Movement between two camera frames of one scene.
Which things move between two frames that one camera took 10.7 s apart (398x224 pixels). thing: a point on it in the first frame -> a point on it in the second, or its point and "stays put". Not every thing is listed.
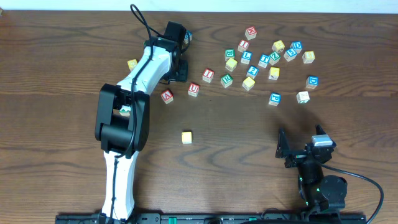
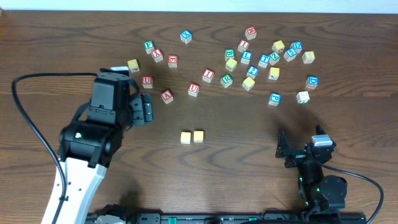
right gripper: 298,156 stays put
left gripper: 181,72 -> 140,111
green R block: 226,80 stays put
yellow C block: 186,137 stays put
